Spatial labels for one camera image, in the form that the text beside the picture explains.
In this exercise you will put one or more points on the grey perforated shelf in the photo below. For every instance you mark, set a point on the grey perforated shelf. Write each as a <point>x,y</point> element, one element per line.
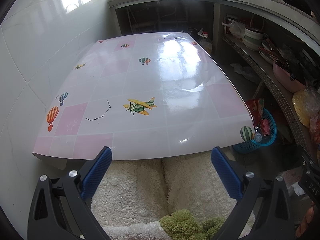
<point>275,80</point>

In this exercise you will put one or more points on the stack of white bowls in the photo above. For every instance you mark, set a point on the stack of white bowls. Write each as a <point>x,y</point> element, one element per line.
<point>252,40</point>

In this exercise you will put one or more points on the concrete counter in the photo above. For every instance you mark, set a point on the concrete counter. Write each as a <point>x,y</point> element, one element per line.
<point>250,1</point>

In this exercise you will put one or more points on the small plastic bottle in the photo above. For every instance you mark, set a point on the small plastic bottle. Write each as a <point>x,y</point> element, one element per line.
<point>258,136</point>

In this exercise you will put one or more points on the crumpled white plastic scrap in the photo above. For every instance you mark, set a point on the crumpled white plastic scrap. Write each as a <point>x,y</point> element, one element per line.
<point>241,69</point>

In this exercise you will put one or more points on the stack of plates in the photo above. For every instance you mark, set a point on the stack of plates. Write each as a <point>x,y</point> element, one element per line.
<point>267,52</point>

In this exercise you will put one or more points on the red plastic snack bag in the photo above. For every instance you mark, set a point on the red plastic snack bag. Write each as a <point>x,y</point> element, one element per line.
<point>253,110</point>

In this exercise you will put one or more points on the green fleece trim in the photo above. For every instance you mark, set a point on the green fleece trim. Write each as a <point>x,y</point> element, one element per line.
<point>185,225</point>

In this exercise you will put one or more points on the yellow plastic bag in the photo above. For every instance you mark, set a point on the yellow plastic bag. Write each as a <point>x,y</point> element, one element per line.
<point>305,107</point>

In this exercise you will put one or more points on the red drink can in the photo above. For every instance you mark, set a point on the red drink can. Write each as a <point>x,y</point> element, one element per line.
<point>265,127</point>

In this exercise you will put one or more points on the person's right hand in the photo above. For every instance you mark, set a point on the person's right hand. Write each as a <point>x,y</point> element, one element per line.
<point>303,227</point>

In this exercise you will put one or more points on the pink bowl on shelf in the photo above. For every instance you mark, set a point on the pink bowl on shelf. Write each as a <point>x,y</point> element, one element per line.
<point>287,80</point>

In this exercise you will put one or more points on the dark ceramic jar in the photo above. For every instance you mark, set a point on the dark ceramic jar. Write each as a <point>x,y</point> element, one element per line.
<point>193,31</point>

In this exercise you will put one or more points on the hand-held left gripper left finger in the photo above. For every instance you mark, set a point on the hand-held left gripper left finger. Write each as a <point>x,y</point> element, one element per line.
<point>97,172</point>

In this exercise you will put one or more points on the white plastic bag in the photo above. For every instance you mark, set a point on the white plastic bag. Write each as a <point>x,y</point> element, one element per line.
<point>235,28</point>

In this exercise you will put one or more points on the pink printed table cover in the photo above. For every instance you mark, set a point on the pink printed table cover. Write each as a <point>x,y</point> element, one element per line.
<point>150,80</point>

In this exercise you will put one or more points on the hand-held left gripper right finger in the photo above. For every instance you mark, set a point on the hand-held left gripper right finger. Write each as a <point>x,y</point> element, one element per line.
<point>226,175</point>

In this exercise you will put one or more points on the cooking oil bottle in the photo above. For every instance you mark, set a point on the cooking oil bottle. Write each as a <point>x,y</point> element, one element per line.
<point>207,43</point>

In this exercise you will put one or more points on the blue plastic mesh basket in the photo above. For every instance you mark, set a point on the blue plastic mesh basket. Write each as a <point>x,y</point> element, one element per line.
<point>265,143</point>

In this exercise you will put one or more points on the white fluffy rug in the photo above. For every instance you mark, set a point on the white fluffy rug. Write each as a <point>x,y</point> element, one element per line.
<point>130,192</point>

